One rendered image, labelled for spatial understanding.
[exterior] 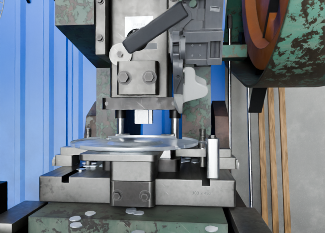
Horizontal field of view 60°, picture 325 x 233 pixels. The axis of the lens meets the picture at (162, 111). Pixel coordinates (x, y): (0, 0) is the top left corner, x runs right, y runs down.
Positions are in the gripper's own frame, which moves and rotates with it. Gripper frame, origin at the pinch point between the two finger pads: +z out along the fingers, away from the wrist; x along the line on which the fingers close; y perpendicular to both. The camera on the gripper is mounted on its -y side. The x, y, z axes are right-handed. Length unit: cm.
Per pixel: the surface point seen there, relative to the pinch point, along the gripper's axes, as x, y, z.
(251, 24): 57, 26, -6
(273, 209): 75, 53, 96
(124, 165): 2.0, -11.4, 14.8
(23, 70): 140, -109, 33
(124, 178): 0.9, -11.4, 17.3
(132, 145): 3.0, -9.3, 10.3
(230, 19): 66, 20, -7
